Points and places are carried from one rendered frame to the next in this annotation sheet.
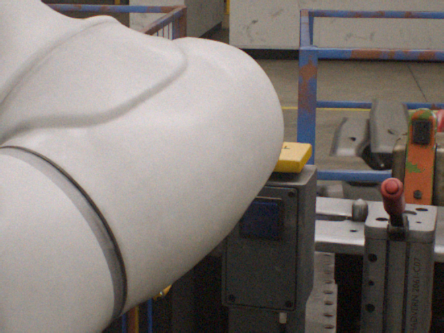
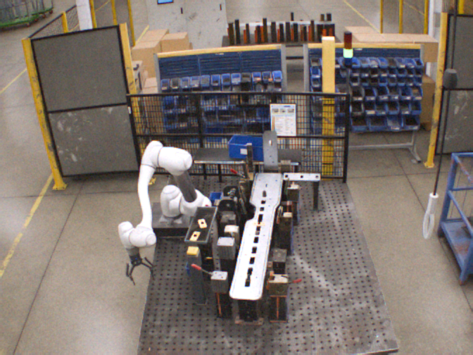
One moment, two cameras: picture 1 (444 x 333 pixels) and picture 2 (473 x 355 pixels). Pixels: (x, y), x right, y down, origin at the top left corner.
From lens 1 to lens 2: 2.98 m
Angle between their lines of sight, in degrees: 80
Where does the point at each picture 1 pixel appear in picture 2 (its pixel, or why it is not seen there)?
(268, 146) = (141, 243)
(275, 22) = not seen: outside the picture
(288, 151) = (191, 251)
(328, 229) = (241, 273)
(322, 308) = (319, 300)
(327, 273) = (345, 299)
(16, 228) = (124, 234)
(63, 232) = (127, 237)
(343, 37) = not seen: outside the picture
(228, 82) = (140, 237)
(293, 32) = not seen: outside the picture
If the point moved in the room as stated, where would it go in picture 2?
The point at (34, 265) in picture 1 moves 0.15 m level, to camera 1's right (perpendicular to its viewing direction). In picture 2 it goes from (124, 237) to (122, 253)
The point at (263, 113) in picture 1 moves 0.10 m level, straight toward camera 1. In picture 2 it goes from (141, 241) to (125, 241)
